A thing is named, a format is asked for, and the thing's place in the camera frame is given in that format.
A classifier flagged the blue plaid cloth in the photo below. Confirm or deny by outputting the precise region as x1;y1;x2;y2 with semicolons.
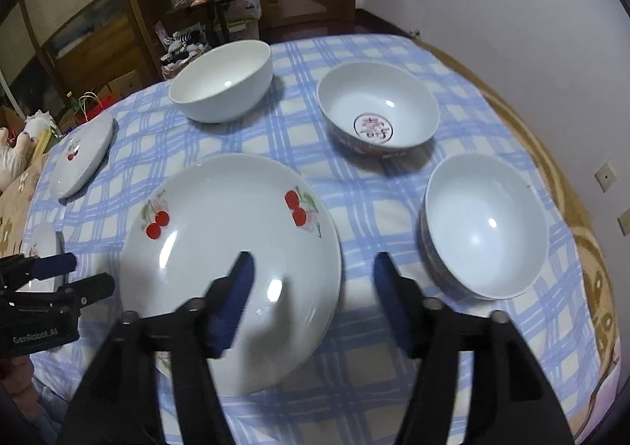
22;34;618;445

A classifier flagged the bowl with red character inside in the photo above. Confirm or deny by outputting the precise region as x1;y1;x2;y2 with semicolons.
316;62;440;159

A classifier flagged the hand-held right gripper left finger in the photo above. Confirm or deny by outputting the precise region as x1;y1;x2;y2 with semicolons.
56;252;257;445

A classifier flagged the plain white bowl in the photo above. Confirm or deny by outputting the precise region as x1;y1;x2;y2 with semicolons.
169;40;273;124

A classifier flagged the woven basket with socks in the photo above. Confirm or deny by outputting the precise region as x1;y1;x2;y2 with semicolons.
160;29;210;79

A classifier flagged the red patterned bowl white inside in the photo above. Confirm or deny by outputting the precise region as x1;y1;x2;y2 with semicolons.
420;153;548;301

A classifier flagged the wooden cabinet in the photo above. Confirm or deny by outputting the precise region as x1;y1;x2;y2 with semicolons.
0;0;168;116

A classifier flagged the white plush toy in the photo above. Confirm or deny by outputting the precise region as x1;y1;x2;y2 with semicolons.
0;113;50;190

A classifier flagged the person's left hand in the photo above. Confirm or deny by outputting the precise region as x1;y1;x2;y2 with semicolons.
0;356;35;397

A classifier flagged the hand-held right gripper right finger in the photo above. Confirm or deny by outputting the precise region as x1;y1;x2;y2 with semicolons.
373;252;576;445

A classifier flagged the small dark folding table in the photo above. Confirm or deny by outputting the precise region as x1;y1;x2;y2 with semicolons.
167;0;259;45

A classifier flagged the large cherry print plate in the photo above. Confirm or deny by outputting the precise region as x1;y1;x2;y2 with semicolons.
119;154;343;397

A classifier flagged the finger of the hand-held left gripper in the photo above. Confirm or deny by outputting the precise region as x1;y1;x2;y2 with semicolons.
20;252;77;281
52;273;116;310

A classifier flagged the wall outlet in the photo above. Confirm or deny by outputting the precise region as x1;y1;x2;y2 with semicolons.
594;162;618;192

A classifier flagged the small cherry print plate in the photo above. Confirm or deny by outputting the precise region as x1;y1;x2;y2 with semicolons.
22;222;66;295
48;113;119;200

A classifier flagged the clear plastic storage box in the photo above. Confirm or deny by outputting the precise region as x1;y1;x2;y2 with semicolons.
224;0;261;42

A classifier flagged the red shopping bag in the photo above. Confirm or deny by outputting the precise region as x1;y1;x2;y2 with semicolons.
71;89;119;126

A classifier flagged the cardboard box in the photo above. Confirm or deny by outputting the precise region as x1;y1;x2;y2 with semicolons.
106;70;143;104

